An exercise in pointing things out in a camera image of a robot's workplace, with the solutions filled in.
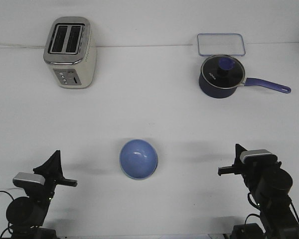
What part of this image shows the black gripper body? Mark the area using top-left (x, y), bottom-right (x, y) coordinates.
top-left (22, 174), bottom-right (78, 207)
top-left (217, 161), bottom-right (282, 192)

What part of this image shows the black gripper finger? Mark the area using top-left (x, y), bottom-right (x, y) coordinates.
top-left (58, 150), bottom-right (65, 180)
top-left (233, 143), bottom-right (246, 166)
top-left (33, 150), bottom-right (60, 177)

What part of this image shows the blue bowl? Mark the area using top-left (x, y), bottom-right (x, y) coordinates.
top-left (119, 139), bottom-right (158, 180)

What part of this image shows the green bowl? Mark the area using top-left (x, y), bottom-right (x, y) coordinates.
top-left (120, 159), bottom-right (158, 180)

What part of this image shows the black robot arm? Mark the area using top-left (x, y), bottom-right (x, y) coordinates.
top-left (6, 150), bottom-right (77, 239)
top-left (218, 144), bottom-right (299, 239)

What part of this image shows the dark blue saucepan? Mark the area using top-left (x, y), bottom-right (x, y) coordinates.
top-left (199, 74), bottom-right (291, 99)

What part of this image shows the glass pot lid blue knob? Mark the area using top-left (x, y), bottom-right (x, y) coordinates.
top-left (201, 55), bottom-right (245, 89)

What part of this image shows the clear container lid blue rim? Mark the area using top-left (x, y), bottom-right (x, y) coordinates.
top-left (197, 33), bottom-right (246, 57)

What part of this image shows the silver two-slot toaster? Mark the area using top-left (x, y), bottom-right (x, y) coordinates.
top-left (43, 16), bottom-right (97, 89)

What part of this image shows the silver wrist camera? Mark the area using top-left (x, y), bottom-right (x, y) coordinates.
top-left (12, 172), bottom-right (45, 187)
top-left (239, 149), bottom-right (278, 164)

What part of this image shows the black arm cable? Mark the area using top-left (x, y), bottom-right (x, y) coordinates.
top-left (244, 194), bottom-right (299, 239)
top-left (0, 190), bottom-right (15, 239)

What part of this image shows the white toaster power cord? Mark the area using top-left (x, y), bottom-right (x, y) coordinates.
top-left (0, 42), bottom-right (47, 49)

